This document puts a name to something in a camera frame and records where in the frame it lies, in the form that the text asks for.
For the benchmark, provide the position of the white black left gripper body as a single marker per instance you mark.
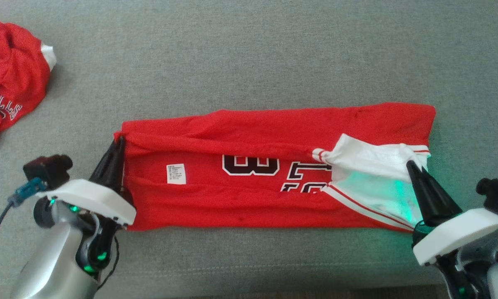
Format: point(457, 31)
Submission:
point(95, 197)

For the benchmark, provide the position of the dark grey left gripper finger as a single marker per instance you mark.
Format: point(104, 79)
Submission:
point(103, 170)
point(119, 166)

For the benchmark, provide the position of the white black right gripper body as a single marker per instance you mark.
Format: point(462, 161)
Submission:
point(460, 232)

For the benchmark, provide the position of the red basketball jersey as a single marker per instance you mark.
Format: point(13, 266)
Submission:
point(240, 128)

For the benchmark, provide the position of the red basketball shorts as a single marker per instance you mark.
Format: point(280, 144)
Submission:
point(12, 70)

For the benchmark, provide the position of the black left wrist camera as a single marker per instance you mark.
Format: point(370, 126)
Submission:
point(47, 168)

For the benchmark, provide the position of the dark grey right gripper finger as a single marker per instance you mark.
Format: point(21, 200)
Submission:
point(440, 203)
point(421, 199)

